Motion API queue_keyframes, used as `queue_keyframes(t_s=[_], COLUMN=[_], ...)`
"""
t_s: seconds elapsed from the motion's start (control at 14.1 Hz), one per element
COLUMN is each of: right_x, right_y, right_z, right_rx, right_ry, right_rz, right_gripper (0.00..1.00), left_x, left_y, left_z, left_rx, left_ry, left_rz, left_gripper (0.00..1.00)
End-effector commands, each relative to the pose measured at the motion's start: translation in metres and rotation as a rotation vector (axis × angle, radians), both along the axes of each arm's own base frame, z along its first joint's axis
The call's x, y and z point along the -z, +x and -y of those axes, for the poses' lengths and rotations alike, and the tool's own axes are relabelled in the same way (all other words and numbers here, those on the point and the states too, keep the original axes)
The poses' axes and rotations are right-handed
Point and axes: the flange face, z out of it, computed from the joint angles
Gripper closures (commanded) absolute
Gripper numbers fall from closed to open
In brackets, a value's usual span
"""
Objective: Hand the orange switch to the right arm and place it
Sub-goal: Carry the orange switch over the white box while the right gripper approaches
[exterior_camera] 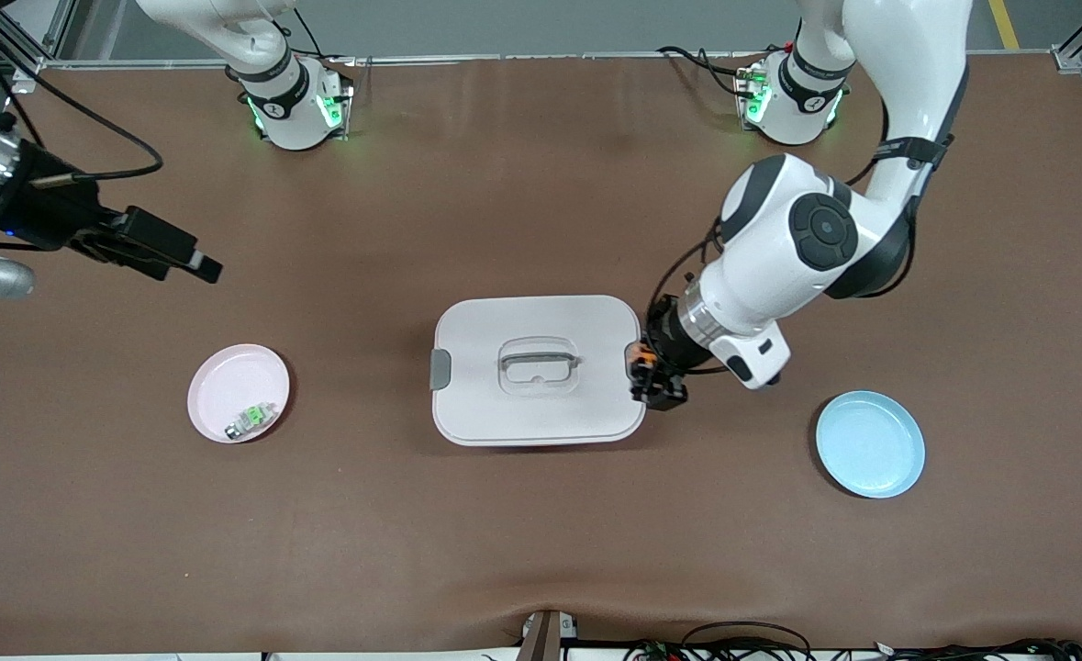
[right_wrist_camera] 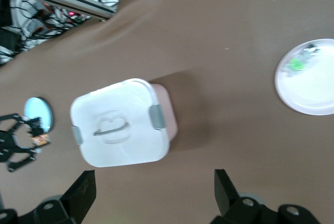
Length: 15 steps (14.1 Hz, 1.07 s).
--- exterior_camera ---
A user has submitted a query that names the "light blue round plate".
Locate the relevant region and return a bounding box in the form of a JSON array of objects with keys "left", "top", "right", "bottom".
[{"left": 815, "top": 390, "right": 926, "bottom": 499}]

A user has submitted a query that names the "pink round plate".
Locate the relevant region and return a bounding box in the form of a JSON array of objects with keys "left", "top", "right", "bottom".
[{"left": 187, "top": 343, "right": 292, "bottom": 445}]

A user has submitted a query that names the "black cable bundle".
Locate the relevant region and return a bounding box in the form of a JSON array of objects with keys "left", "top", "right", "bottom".
[{"left": 816, "top": 636, "right": 1082, "bottom": 661}]

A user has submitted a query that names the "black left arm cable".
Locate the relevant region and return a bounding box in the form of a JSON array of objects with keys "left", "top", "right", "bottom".
[{"left": 653, "top": 216, "right": 725, "bottom": 308}]

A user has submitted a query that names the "black left base cable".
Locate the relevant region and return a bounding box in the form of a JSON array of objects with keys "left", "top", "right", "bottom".
[{"left": 658, "top": 44, "right": 743, "bottom": 97}]

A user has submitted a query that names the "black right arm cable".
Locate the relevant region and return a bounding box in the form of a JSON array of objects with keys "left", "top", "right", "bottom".
[{"left": 0, "top": 23, "right": 163, "bottom": 182}]

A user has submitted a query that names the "brown table mat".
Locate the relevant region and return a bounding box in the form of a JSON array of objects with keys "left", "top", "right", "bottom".
[{"left": 0, "top": 55, "right": 1082, "bottom": 655}]

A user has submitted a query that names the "white lidded storage box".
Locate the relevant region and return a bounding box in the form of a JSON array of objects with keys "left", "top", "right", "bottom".
[{"left": 430, "top": 295, "right": 649, "bottom": 448}]

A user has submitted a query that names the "black right base cable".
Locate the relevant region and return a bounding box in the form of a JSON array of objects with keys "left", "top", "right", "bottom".
[{"left": 293, "top": 9, "right": 358, "bottom": 70}]

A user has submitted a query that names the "metal table edge bracket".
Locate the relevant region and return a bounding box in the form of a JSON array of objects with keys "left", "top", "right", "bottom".
[{"left": 518, "top": 610, "right": 580, "bottom": 661}]

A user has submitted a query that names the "green and white switch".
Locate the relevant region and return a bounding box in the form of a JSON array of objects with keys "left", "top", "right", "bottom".
[{"left": 225, "top": 401, "right": 277, "bottom": 440}]

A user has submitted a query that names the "black base cable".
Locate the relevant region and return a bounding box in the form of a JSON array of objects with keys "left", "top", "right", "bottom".
[
  {"left": 293, "top": 9, "right": 358, "bottom": 70},
  {"left": 658, "top": 44, "right": 743, "bottom": 97}
]

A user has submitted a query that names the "black looped cable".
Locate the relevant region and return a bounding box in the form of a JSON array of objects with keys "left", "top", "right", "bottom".
[{"left": 681, "top": 622, "right": 814, "bottom": 661}]

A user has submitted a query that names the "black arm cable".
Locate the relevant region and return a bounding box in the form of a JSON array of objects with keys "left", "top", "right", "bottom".
[
  {"left": 0, "top": 23, "right": 163, "bottom": 182},
  {"left": 653, "top": 216, "right": 725, "bottom": 308}
]

